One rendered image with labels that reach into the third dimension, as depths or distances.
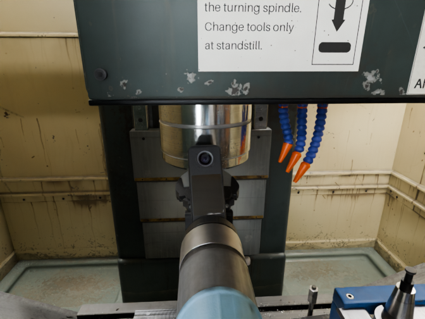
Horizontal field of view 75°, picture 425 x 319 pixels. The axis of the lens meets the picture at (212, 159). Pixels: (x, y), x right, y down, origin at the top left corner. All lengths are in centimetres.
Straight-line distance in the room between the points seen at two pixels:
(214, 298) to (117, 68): 22
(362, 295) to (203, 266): 40
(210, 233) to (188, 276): 6
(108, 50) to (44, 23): 117
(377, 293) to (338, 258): 118
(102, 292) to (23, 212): 58
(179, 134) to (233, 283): 24
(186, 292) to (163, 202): 78
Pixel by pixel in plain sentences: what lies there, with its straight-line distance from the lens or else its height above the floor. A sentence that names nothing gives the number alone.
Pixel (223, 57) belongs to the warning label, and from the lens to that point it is 28.
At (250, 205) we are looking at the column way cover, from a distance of 106.
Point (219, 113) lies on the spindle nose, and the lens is 41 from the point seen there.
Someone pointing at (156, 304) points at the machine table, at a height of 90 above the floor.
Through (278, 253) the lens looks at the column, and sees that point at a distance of 125.
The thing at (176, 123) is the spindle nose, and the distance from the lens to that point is 42.
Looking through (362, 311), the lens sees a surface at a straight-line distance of 61.
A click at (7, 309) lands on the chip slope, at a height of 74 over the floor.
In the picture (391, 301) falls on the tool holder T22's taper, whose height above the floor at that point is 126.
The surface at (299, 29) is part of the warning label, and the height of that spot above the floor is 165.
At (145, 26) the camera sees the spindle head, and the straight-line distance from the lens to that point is 28.
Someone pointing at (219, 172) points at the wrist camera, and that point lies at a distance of 37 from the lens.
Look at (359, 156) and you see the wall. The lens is 161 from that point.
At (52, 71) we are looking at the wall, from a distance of 145.
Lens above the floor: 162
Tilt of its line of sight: 19 degrees down
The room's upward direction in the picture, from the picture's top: straight up
